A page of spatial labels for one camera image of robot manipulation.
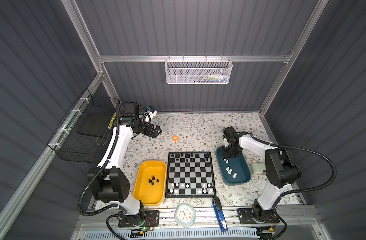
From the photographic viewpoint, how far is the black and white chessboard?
820 mm

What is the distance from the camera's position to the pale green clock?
2.35 ft

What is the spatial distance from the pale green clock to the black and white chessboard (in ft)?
0.19
